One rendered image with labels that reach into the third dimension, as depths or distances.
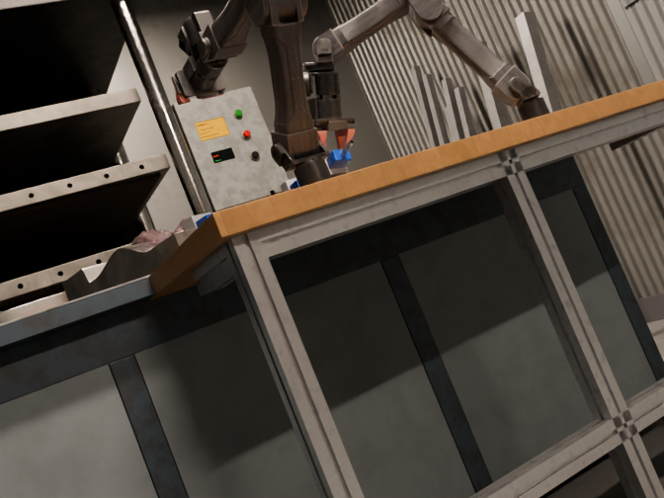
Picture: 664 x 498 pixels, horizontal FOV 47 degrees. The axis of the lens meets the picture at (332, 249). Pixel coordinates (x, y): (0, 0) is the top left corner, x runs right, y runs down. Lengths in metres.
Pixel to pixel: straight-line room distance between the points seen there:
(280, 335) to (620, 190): 2.92
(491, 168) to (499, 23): 2.81
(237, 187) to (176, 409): 1.26
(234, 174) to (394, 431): 1.26
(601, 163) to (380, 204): 2.72
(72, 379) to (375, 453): 0.64
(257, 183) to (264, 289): 1.54
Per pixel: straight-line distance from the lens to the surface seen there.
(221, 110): 2.73
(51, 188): 2.45
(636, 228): 3.90
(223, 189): 2.62
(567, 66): 3.95
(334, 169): 1.78
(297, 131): 1.43
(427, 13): 1.81
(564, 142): 1.58
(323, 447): 1.15
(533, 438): 1.90
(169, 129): 2.51
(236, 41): 1.60
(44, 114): 2.57
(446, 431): 1.76
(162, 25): 4.88
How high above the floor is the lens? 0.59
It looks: 5 degrees up
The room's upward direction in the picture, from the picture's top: 22 degrees counter-clockwise
